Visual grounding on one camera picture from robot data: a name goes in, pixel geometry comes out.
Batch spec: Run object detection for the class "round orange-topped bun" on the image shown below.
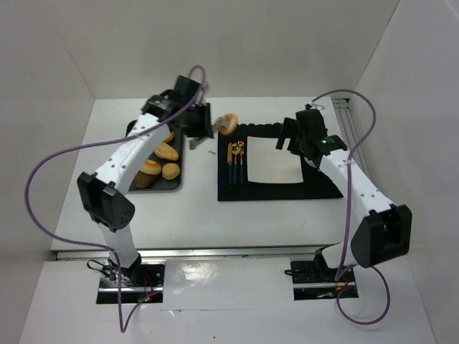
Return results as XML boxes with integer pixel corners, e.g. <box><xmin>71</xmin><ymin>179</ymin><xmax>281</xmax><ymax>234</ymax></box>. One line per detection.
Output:
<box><xmin>219</xmin><ymin>113</ymin><xmax>239</xmax><ymax>135</ymax></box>

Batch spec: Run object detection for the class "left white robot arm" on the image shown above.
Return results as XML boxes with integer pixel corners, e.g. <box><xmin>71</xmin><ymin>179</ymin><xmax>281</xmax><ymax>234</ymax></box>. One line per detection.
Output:
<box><xmin>77</xmin><ymin>100</ymin><xmax>214</xmax><ymax>282</ymax></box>

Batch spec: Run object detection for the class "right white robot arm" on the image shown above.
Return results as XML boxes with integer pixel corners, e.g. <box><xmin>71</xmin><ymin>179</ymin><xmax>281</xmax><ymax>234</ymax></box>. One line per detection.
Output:
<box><xmin>276</xmin><ymin>107</ymin><xmax>412</xmax><ymax>280</ymax></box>

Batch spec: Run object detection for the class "oval golden bread roll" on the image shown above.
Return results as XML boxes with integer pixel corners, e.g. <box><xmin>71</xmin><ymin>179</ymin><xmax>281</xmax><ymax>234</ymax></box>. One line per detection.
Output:
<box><xmin>154</xmin><ymin>142</ymin><xmax>179</xmax><ymax>161</ymax></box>

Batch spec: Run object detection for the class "orange glazed donut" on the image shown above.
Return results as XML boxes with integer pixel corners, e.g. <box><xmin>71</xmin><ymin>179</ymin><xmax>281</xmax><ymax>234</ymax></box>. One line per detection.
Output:
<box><xmin>164</xmin><ymin>131</ymin><xmax>175</xmax><ymax>143</ymax></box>

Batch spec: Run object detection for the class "white square plate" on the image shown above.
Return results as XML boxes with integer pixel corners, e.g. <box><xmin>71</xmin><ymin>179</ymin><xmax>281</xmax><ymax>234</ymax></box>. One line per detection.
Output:
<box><xmin>245</xmin><ymin>136</ymin><xmax>303</xmax><ymax>184</ymax></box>

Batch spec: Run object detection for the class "round yellow bun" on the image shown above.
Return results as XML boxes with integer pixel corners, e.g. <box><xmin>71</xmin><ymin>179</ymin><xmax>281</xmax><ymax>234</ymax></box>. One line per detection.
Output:
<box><xmin>162</xmin><ymin>163</ymin><xmax>180</xmax><ymax>181</ymax></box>

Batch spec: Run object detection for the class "gold knife green handle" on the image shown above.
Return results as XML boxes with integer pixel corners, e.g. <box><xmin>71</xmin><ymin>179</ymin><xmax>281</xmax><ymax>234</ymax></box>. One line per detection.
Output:
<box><xmin>227</xmin><ymin>142</ymin><xmax>232</xmax><ymax>184</ymax></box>

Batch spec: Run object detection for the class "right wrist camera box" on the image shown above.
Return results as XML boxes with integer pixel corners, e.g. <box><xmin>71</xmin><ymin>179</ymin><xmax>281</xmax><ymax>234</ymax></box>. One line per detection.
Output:
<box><xmin>318</xmin><ymin>135</ymin><xmax>348</xmax><ymax>155</ymax></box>

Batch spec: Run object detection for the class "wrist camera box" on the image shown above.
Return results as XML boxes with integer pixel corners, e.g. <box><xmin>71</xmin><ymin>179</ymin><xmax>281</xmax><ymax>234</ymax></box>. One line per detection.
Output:
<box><xmin>318</xmin><ymin>135</ymin><xmax>348</xmax><ymax>155</ymax></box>
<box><xmin>141</xmin><ymin>75</ymin><xmax>201</xmax><ymax>121</ymax></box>

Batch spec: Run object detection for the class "gold spoon green handle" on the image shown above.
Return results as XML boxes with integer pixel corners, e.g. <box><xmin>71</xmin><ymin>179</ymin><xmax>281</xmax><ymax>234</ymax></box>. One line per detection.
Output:
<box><xmin>232</xmin><ymin>142</ymin><xmax>242</xmax><ymax>184</ymax></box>

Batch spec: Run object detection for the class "gold fork green handle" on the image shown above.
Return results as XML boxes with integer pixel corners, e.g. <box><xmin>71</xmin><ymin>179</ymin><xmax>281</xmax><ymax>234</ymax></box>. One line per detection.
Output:
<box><xmin>238</xmin><ymin>140</ymin><xmax>245</xmax><ymax>183</ymax></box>

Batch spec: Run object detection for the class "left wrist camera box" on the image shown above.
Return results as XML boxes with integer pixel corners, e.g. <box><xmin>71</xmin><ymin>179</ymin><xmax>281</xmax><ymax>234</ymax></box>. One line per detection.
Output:
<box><xmin>141</xmin><ymin>75</ymin><xmax>201</xmax><ymax>121</ymax></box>

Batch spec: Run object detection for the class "aluminium rail right side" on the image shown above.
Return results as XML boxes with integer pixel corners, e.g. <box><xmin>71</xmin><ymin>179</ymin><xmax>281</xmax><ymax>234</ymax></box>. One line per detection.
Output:
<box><xmin>331</xmin><ymin>97</ymin><xmax>369</xmax><ymax>176</ymax></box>

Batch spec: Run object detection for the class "aluminium rail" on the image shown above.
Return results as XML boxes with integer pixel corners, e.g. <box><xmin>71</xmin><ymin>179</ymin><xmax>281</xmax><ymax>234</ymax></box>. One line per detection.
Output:
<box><xmin>331</xmin><ymin>97</ymin><xmax>369</xmax><ymax>176</ymax></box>
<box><xmin>57</xmin><ymin>245</ymin><xmax>323</xmax><ymax>261</ymax></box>

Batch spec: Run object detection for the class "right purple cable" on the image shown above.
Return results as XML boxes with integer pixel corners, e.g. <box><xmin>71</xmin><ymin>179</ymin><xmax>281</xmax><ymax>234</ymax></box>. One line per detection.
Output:
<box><xmin>310</xmin><ymin>89</ymin><xmax>391</xmax><ymax>325</ymax></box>

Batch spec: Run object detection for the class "purple cable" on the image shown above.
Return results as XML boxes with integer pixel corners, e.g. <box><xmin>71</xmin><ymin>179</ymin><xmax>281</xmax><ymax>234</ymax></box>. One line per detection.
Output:
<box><xmin>24</xmin><ymin>64</ymin><xmax>209</xmax><ymax>333</ymax></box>
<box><xmin>310</xmin><ymin>89</ymin><xmax>391</xmax><ymax>325</ymax></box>

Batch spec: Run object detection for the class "aluminium rail front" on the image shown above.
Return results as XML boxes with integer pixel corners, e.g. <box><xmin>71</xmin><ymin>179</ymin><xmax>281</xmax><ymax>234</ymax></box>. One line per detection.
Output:
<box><xmin>57</xmin><ymin>245</ymin><xmax>323</xmax><ymax>261</ymax></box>

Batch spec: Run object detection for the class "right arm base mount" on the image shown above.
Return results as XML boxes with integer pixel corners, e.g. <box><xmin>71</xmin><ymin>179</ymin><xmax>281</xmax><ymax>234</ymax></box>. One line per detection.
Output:
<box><xmin>283</xmin><ymin>257</ymin><xmax>359</xmax><ymax>301</ymax></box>

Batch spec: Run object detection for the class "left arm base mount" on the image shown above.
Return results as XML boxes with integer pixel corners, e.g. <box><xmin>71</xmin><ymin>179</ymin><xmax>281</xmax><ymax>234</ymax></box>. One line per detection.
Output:
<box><xmin>86</xmin><ymin>259</ymin><xmax>165</xmax><ymax>305</ymax></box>

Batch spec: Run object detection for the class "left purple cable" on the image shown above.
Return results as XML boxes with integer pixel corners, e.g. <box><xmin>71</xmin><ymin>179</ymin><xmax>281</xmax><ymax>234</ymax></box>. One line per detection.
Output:
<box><xmin>24</xmin><ymin>64</ymin><xmax>209</xmax><ymax>333</ymax></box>

